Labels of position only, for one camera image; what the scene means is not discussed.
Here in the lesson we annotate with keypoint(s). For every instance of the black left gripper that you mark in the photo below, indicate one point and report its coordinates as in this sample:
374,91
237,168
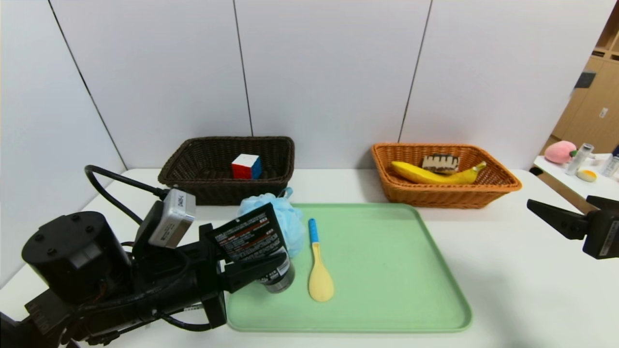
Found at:
213,293

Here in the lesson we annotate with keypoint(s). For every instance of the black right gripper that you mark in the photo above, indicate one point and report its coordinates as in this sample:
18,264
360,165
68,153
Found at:
602,235

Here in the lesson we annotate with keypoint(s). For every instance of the black cosmetic tube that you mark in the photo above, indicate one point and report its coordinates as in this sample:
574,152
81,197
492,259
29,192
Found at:
251,234

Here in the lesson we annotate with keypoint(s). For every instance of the red white puzzle cube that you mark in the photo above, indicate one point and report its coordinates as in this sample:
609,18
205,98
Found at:
244,168

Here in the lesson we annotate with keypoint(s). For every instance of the chocolate blueberry cake slice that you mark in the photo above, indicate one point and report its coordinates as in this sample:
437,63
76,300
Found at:
440,163

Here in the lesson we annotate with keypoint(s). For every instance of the yellow banana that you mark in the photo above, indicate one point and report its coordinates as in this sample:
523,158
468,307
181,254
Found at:
420,175

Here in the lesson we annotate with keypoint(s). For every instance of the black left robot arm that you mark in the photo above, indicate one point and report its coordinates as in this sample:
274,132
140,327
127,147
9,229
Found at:
72,256

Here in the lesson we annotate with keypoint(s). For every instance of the dark brown wicker basket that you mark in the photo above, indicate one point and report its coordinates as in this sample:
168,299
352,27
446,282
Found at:
213,191

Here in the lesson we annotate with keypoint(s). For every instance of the orange wicker basket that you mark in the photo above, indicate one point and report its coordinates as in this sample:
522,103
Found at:
449,198

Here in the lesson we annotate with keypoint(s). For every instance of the white side table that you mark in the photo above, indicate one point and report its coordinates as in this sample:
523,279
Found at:
563,186

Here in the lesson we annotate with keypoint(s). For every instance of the clear bottle with blue cap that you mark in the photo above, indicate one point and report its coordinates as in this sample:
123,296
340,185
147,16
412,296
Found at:
610,166

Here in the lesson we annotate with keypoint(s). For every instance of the clear bottle with grey cap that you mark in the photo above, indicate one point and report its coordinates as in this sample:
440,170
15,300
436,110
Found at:
578,159

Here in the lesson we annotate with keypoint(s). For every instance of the pink plush peach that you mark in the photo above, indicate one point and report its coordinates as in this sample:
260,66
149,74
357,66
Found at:
559,152

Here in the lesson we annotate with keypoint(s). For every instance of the light blue mesh loofah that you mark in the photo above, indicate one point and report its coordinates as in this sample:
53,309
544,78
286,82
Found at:
292,227

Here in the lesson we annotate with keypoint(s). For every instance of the wooden cabinet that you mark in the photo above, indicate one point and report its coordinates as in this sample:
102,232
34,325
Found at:
595,96

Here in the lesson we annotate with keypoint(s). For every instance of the light green plastic tray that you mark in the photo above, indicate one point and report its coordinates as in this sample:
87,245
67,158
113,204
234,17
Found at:
387,290

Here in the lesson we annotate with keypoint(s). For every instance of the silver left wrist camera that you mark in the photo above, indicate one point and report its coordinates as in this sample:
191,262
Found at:
169,222

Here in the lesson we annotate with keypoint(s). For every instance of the dark grey wall box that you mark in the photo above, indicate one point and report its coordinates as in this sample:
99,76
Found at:
583,80

